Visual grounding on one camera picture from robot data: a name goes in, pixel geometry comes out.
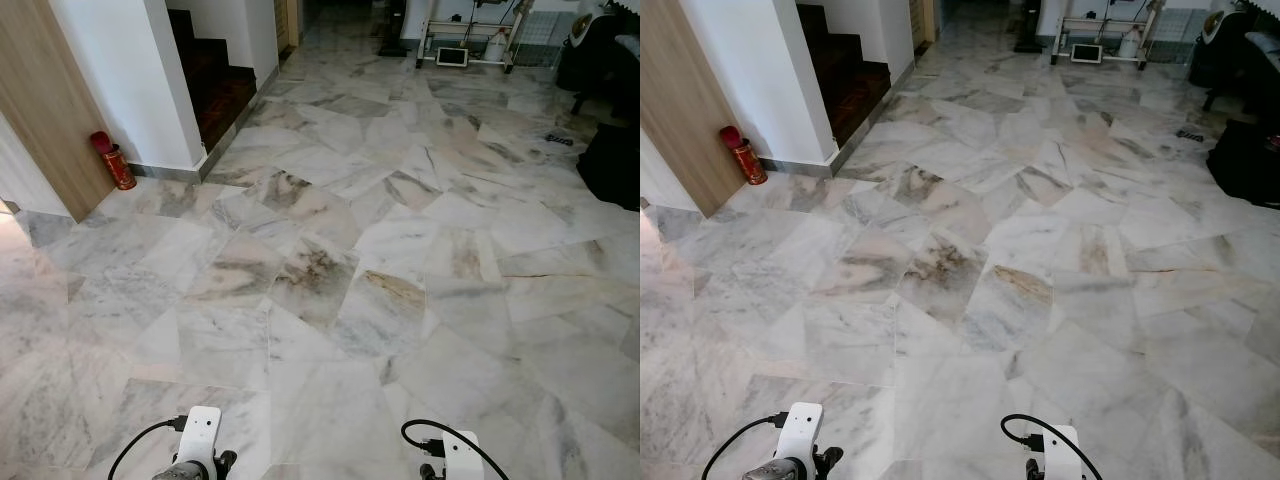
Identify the black floor stand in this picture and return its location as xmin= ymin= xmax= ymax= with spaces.
xmin=1013 ymin=0 xmax=1044 ymax=54
xmin=377 ymin=0 xmax=409 ymax=58

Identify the red cylindrical canister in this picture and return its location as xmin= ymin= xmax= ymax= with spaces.
xmin=90 ymin=130 xmax=138 ymax=192
xmin=719 ymin=125 xmax=769 ymax=187

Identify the black bag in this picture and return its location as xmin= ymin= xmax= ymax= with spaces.
xmin=1207 ymin=118 xmax=1280 ymax=209
xmin=577 ymin=122 xmax=641 ymax=211

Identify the dark wooden staircase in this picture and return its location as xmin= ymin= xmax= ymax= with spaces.
xmin=795 ymin=3 xmax=893 ymax=148
xmin=165 ymin=8 xmax=258 ymax=153

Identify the white metal rack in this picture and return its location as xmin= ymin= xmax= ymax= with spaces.
xmin=1050 ymin=0 xmax=1161 ymax=69
xmin=418 ymin=0 xmax=523 ymax=73

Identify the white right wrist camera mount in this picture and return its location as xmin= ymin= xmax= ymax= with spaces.
xmin=1040 ymin=425 xmax=1081 ymax=480
xmin=440 ymin=431 xmax=486 ymax=480

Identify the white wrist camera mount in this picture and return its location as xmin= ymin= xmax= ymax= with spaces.
xmin=1040 ymin=425 xmax=1081 ymax=480
xmin=778 ymin=402 xmax=824 ymax=471
xmin=175 ymin=406 xmax=223 ymax=479
xmin=440 ymin=431 xmax=486 ymax=480

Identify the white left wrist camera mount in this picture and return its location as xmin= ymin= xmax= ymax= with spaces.
xmin=175 ymin=406 xmax=223 ymax=479
xmin=778 ymin=402 xmax=824 ymax=471

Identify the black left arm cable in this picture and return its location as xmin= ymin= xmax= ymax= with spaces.
xmin=700 ymin=412 xmax=791 ymax=480
xmin=108 ymin=416 xmax=189 ymax=480

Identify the light wooden wall panel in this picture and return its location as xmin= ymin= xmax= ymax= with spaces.
xmin=640 ymin=0 xmax=746 ymax=219
xmin=0 ymin=0 xmax=116 ymax=223

